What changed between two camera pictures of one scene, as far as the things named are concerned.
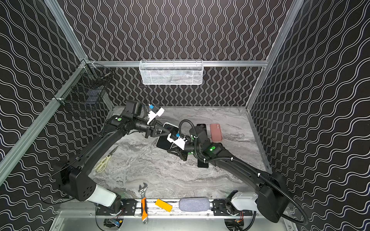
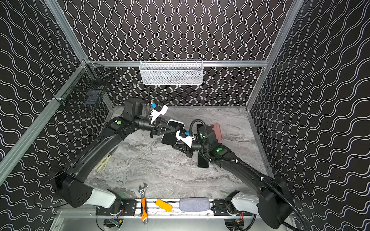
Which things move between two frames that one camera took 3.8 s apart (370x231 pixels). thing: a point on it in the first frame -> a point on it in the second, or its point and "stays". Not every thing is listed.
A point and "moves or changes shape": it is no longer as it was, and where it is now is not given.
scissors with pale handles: x=101 y=166 stays
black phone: x=163 y=142 moves or changes shape
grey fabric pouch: x=194 y=204 stays
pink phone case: x=216 y=132 stays
